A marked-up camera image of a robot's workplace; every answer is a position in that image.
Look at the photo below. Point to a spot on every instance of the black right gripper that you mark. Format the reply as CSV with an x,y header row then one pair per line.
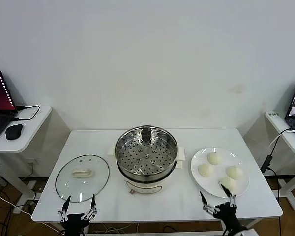
x,y
226,215

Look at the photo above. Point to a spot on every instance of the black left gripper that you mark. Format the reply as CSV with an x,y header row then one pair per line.
x,y
75,222

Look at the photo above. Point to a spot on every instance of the white steamed baozi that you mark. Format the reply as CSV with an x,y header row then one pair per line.
x,y
234,172
229,182
214,158
205,169

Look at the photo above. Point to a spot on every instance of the black computer mouse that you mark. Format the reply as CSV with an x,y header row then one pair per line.
x,y
13,131

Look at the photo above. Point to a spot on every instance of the stainless steel steamer pot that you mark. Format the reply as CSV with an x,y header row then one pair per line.
x,y
147,186

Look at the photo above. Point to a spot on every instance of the perforated steel steamer basket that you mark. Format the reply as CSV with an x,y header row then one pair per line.
x,y
127,157

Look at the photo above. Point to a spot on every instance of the round white plate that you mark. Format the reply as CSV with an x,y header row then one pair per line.
x,y
201,182

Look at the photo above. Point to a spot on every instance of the white power strip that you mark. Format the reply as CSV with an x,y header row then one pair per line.
x,y
20,210

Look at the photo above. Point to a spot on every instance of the white side table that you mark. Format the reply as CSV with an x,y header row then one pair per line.
x,y
277,125
32,127

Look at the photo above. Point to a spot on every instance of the white wall outlet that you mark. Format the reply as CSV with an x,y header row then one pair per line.
x,y
32,162

